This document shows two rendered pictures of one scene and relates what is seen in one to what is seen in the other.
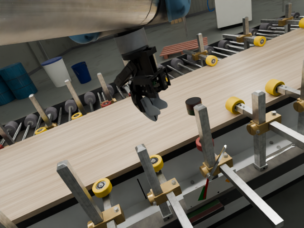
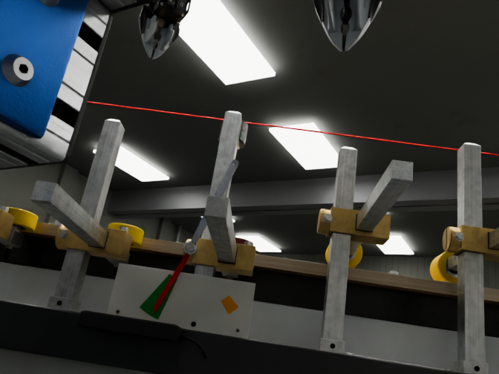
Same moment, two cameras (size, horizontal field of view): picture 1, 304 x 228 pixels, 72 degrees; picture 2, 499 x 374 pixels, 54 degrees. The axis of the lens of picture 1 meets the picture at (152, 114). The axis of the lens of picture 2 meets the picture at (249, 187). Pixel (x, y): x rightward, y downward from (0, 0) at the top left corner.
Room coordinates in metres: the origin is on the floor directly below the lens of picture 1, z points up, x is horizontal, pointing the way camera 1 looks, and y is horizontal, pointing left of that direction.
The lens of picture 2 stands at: (-0.25, -0.46, 0.64)
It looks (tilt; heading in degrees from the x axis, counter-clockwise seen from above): 21 degrees up; 14
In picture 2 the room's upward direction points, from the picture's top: 9 degrees clockwise
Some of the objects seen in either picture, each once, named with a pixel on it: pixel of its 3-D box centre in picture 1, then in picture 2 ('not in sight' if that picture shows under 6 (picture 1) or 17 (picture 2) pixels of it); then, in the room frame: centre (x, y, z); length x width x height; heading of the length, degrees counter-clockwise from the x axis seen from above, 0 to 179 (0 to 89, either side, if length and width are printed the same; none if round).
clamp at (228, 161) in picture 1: (215, 165); (219, 257); (0.65, -0.19, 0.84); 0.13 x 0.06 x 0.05; 100
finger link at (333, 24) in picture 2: not in sight; (332, 12); (0.25, -0.40, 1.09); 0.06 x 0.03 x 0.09; 176
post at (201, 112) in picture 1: (208, 154); (214, 217); (0.64, -0.17, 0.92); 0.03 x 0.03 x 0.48; 10
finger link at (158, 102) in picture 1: (159, 105); (165, 39); (0.53, -0.03, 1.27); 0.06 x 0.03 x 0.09; 44
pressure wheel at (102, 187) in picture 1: (105, 192); (12, 234); (0.68, 0.31, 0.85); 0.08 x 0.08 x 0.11
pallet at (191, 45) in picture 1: (184, 48); not in sight; (5.43, -1.33, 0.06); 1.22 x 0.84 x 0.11; 72
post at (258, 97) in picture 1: (259, 139); (338, 260); (0.68, -0.42, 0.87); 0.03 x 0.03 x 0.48; 10
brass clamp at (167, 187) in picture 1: (163, 192); (93, 241); (0.60, 0.05, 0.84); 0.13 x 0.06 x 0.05; 100
